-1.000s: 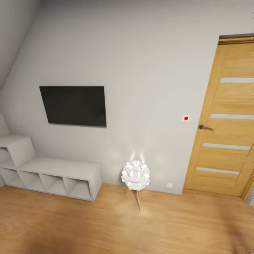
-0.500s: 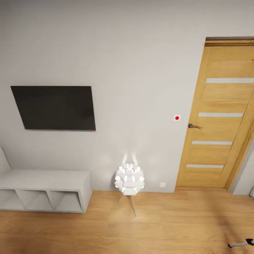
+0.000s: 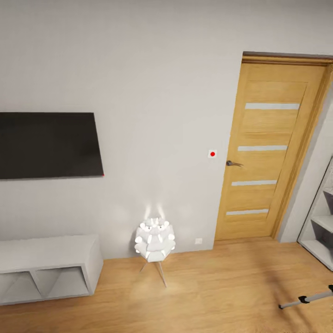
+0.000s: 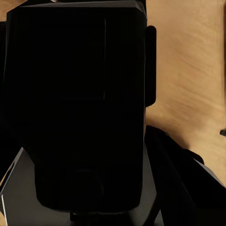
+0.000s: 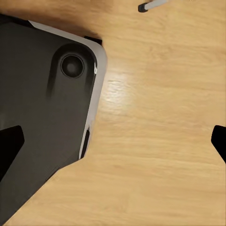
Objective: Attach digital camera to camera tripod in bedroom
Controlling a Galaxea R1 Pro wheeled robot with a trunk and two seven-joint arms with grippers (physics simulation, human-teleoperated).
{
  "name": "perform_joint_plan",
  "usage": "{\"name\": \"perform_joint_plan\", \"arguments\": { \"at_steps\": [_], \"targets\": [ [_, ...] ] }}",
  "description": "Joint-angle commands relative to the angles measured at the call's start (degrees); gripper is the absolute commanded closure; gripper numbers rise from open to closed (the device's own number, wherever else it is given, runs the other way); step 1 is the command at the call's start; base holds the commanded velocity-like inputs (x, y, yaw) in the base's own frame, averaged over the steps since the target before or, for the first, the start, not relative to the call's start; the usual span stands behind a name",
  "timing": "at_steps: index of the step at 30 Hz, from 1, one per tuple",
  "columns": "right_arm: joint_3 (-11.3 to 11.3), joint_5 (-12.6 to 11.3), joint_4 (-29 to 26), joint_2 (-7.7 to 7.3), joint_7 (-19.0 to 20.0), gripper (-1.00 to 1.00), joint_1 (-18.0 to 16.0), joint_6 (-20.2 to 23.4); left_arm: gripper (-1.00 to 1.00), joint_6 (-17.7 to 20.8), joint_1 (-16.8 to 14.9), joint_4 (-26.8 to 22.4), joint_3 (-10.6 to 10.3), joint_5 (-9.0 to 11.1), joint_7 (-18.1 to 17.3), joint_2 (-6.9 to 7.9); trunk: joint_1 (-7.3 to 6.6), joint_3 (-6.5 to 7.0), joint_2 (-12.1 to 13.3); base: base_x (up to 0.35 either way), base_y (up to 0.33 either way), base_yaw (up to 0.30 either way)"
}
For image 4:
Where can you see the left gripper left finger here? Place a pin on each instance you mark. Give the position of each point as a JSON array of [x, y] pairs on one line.
[[9, 148]]

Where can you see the digital camera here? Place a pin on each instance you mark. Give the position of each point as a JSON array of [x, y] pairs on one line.
[[76, 77]]

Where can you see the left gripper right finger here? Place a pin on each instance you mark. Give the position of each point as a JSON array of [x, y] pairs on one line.
[[188, 195]]

